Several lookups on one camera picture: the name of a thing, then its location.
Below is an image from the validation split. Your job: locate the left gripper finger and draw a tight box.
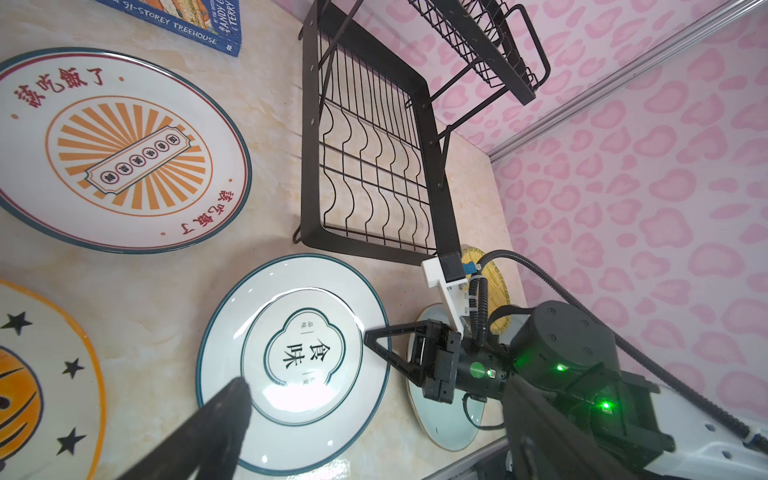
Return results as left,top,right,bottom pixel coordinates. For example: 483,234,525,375
121,377,252,479

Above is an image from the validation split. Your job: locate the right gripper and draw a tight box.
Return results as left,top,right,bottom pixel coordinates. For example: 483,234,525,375
363,319,510,404

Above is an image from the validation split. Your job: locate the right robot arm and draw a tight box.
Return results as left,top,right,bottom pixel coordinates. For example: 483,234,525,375
364,301,767,479

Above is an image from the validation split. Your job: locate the mint green flower plate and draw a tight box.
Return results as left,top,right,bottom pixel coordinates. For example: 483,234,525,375
405,302,487,453

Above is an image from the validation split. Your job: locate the yellow green woven plate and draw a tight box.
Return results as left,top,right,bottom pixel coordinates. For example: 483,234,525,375
461,245,511,314

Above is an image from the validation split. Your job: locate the white plate green rim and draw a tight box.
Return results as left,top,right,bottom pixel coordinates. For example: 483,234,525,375
195,254,389,476

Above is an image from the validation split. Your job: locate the star pattern cartoon plate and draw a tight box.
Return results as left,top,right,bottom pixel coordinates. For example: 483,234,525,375
1,281,107,479

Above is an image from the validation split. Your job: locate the white plate orange sunburst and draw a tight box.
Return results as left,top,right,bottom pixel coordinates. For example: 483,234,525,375
1,47,253,254

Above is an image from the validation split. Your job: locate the blue treehouse book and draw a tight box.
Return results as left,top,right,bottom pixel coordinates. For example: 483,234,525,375
97,0,242,57

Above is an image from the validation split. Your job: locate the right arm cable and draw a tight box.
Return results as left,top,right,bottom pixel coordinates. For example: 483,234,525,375
461,248,768,457

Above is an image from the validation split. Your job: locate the black wire dish rack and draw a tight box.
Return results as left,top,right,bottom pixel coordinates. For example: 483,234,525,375
292,1,551,265

